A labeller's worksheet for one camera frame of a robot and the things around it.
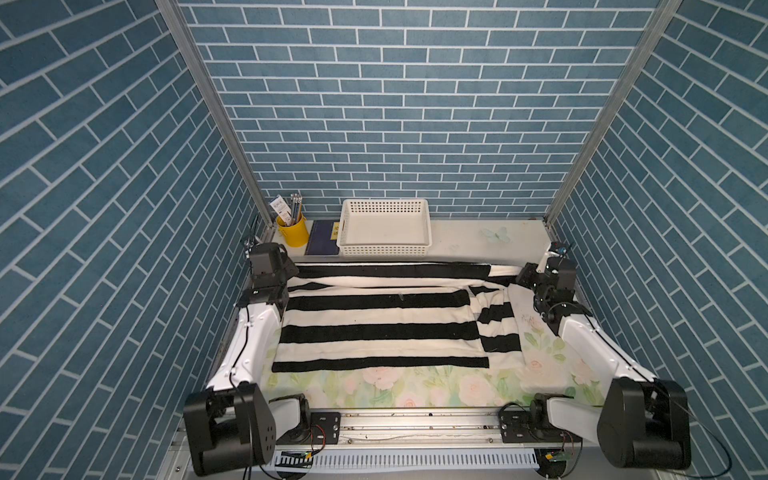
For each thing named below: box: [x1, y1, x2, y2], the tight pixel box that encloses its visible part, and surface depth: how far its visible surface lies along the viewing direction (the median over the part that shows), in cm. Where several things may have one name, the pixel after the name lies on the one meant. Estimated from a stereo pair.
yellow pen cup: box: [276, 215, 309, 248], surface depth 108 cm
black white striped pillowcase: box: [272, 262, 524, 373], surface depth 91 cm
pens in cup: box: [290, 193, 303, 225], surface depth 107 cm
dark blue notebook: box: [305, 220, 340, 255], surface depth 114 cm
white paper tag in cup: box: [270, 195, 293, 226], surface depth 107 cm
